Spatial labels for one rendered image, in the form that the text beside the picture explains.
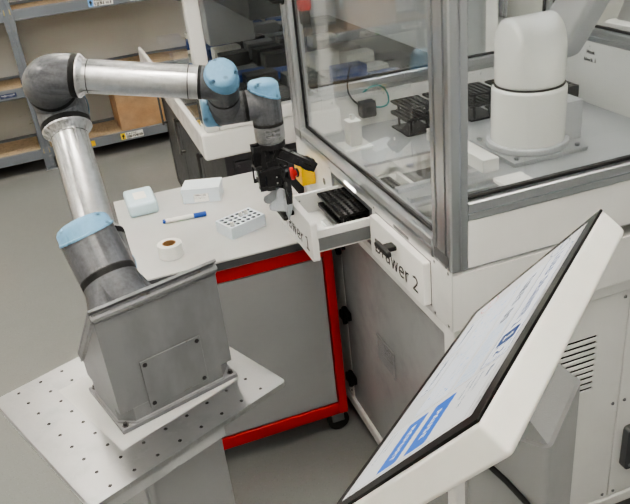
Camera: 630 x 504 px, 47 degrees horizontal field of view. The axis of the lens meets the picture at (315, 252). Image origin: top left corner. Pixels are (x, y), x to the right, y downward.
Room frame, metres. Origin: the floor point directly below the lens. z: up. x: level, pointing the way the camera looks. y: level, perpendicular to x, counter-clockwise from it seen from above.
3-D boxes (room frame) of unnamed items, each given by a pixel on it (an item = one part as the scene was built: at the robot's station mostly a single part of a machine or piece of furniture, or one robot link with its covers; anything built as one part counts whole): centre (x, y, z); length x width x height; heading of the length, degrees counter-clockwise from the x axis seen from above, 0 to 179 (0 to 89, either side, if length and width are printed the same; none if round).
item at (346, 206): (1.79, -0.15, 0.87); 0.22 x 0.18 x 0.06; 107
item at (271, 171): (1.72, 0.09, 1.05); 0.09 x 0.08 x 0.12; 106
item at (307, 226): (1.74, 0.04, 0.87); 0.29 x 0.02 x 0.11; 17
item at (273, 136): (1.72, 0.08, 1.13); 0.08 x 0.08 x 0.05
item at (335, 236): (1.79, -0.16, 0.86); 0.40 x 0.26 x 0.06; 107
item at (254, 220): (1.97, 0.21, 0.78); 0.12 x 0.08 x 0.04; 127
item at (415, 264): (1.48, -0.19, 0.87); 0.29 x 0.02 x 0.11; 17
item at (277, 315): (2.08, 0.30, 0.38); 0.62 x 0.58 x 0.76; 17
